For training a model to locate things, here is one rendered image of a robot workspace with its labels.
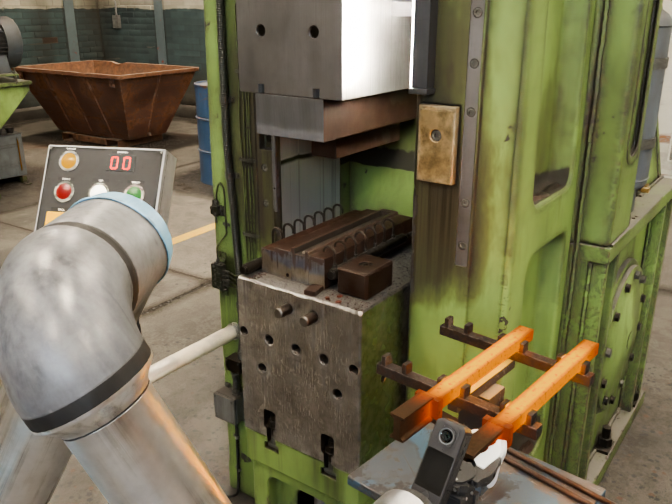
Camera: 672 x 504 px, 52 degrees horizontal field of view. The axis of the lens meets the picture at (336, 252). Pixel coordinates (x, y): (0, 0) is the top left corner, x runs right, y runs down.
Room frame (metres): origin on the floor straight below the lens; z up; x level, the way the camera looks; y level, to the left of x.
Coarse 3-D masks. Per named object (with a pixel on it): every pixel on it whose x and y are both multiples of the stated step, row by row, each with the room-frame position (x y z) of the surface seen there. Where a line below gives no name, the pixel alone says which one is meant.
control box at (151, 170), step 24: (48, 168) 1.83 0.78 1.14; (72, 168) 1.81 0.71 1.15; (96, 168) 1.80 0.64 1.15; (120, 168) 1.79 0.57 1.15; (144, 168) 1.78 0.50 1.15; (168, 168) 1.81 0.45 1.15; (48, 192) 1.79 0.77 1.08; (72, 192) 1.78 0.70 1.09; (120, 192) 1.76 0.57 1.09; (144, 192) 1.75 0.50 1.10; (168, 192) 1.79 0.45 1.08; (168, 216) 1.78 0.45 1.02
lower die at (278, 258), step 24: (360, 216) 1.88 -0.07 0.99; (384, 216) 1.85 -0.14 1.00; (408, 216) 1.87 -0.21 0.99; (288, 240) 1.70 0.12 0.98; (312, 240) 1.64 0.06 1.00; (336, 240) 1.65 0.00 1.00; (360, 240) 1.66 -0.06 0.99; (408, 240) 1.85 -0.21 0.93; (264, 264) 1.64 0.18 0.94; (288, 264) 1.59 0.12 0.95; (312, 264) 1.55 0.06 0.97
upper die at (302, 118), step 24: (264, 96) 1.63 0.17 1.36; (288, 96) 1.59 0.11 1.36; (384, 96) 1.73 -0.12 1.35; (408, 96) 1.83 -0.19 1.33; (264, 120) 1.63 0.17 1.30; (288, 120) 1.59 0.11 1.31; (312, 120) 1.55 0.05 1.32; (336, 120) 1.57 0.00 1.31; (360, 120) 1.65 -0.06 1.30; (384, 120) 1.73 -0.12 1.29
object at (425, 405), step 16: (512, 336) 1.19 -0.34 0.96; (528, 336) 1.20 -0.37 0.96; (496, 352) 1.12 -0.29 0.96; (512, 352) 1.15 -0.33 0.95; (464, 368) 1.06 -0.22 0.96; (480, 368) 1.06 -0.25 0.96; (448, 384) 1.01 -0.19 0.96; (416, 400) 0.94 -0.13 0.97; (432, 400) 0.95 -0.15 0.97; (448, 400) 0.98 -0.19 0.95; (400, 416) 0.90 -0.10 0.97; (416, 416) 0.93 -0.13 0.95; (432, 416) 0.95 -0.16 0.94; (400, 432) 0.90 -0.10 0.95; (416, 432) 0.92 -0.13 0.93
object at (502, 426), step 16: (576, 352) 1.12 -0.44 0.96; (592, 352) 1.13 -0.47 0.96; (560, 368) 1.06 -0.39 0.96; (576, 368) 1.08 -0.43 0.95; (544, 384) 1.01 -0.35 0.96; (560, 384) 1.03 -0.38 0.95; (528, 400) 0.96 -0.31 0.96; (544, 400) 0.98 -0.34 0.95; (496, 416) 0.91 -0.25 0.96; (512, 416) 0.91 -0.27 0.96; (480, 432) 0.87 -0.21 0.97; (496, 432) 0.87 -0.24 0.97; (512, 432) 0.88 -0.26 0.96; (480, 448) 0.83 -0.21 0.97
